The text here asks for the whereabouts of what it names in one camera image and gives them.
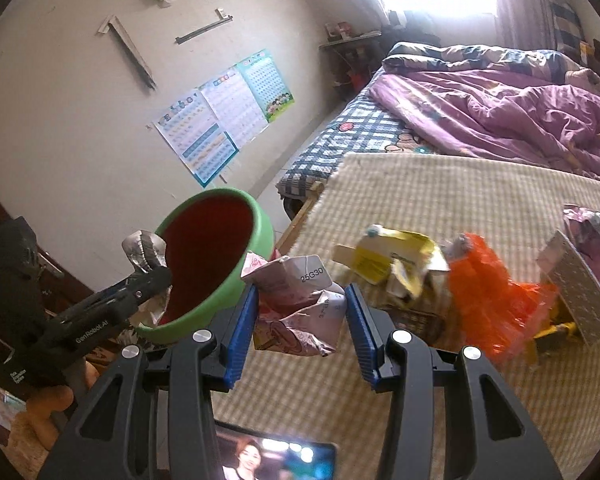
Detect silver wrapper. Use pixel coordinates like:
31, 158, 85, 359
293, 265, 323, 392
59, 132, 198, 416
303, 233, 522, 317
121, 230, 166, 273

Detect patchwork blanket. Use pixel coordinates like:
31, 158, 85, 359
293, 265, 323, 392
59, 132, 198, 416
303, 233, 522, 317
382, 42, 600, 96

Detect green educational wall poster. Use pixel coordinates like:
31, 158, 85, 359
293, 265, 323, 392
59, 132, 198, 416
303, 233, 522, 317
236, 49, 294, 122

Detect purple quilt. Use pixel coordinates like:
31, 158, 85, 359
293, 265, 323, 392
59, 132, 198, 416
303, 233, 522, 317
370, 70, 600, 180

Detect long metal wall bracket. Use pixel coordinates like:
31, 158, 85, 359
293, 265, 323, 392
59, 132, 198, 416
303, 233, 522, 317
97, 14, 157, 90

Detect pink white paper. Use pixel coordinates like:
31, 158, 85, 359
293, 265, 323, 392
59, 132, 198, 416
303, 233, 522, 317
240, 252, 347, 356

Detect dark side table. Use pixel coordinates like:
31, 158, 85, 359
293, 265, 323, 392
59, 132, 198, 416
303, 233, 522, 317
318, 22, 384, 101

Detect blue educational wall poster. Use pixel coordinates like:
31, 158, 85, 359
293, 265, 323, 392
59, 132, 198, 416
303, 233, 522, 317
154, 89, 238, 188

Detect pink foil wrapper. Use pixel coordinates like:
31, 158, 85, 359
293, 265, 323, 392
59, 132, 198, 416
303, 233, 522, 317
562, 205, 600, 283

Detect orange plastic bag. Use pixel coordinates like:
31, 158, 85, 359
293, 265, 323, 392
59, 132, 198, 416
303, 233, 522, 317
443, 233, 558, 364

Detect woven straw bed mat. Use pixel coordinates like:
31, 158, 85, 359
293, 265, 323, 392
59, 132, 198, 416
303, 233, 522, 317
154, 152, 600, 480

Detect smartphone showing video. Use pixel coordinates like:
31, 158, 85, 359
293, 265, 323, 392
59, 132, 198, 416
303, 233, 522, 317
215, 420, 337, 480

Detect yellow carton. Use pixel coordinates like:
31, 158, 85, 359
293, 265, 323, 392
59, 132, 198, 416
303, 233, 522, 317
332, 224, 450, 301

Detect short metal wall bracket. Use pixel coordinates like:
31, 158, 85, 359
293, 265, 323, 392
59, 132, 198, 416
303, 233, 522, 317
174, 8, 234, 44

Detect plaid pillow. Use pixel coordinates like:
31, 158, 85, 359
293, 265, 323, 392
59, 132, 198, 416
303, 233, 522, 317
550, 0, 585, 64

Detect blue plaid bed sheet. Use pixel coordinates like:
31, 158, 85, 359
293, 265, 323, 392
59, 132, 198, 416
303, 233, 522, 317
276, 86, 438, 212

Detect red green trash bin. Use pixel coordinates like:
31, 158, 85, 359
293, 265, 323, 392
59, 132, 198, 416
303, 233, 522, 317
136, 188, 275, 344

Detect white educational wall poster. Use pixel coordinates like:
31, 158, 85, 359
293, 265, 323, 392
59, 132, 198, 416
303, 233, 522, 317
200, 67, 268, 150

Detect pink curtain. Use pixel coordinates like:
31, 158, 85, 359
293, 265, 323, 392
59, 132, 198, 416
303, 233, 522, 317
495, 0, 555, 50

